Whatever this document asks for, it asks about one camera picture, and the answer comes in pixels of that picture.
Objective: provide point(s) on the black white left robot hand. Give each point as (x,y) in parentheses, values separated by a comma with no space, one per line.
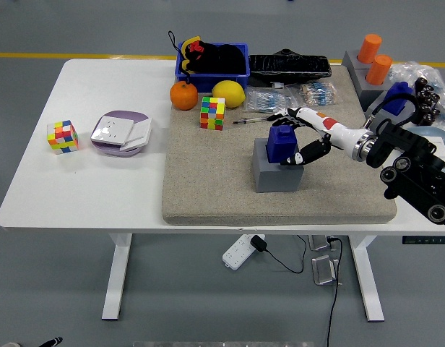
(51,342)

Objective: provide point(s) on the silver ballpoint pen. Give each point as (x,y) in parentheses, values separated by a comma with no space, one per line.
(251,120)

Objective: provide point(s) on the white power strip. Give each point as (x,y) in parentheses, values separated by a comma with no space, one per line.
(237,253)

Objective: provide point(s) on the yellow lemon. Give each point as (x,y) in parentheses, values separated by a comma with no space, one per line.
(228,94)

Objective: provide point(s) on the white wall switch panel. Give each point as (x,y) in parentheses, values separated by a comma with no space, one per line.
(139,135)

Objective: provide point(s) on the dark brown knob cluster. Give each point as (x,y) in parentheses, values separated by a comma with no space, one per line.
(428,95)

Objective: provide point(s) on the grey-brown mat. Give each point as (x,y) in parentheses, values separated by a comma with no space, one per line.
(208,173)

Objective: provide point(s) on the blue square seal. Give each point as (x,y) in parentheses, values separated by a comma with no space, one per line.
(280,144)
(399,87)

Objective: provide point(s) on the small white connector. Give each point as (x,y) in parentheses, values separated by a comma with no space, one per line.
(277,85)

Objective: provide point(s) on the blue plastic bin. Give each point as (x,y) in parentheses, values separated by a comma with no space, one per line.
(204,80)

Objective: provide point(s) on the grey square seal holder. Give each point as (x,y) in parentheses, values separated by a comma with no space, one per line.
(378,103)
(276,179)

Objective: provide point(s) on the black power adapter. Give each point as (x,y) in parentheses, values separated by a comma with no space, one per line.
(258,243)

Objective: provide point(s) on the orange fruit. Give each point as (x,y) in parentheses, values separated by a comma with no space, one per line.
(183,95)

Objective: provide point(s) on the black long wrapped object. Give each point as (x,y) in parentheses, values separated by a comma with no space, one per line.
(287,68)

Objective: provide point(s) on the white table leg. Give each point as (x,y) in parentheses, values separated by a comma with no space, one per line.
(116,282)
(367,282)

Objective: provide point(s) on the white wall socket panel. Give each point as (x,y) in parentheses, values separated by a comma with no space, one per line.
(112,130)

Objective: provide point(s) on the multicolour puzzle cube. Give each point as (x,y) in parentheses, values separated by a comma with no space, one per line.
(63,137)
(212,114)

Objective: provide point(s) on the silver metal bracket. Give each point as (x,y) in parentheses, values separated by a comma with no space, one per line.
(323,271)
(319,243)

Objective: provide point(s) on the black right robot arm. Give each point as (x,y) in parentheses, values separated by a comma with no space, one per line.
(406,141)

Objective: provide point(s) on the grey round-hole seal holder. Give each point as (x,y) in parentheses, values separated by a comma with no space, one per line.
(368,92)
(349,59)

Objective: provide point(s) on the orange cylinder seal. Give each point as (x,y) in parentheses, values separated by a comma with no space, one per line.
(378,70)
(370,47)

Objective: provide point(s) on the clear bag of resistors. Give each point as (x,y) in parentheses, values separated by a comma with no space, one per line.
(318,94)
(266,99)

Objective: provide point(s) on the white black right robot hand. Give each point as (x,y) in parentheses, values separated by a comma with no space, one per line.
(341,133)

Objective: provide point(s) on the clear plastic bags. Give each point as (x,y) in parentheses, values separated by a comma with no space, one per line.
(406,70)

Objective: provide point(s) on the black table control panel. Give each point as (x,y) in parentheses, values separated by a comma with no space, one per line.
(424,240)

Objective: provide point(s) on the pale blue plate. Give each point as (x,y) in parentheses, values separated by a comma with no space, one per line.
(424,131)

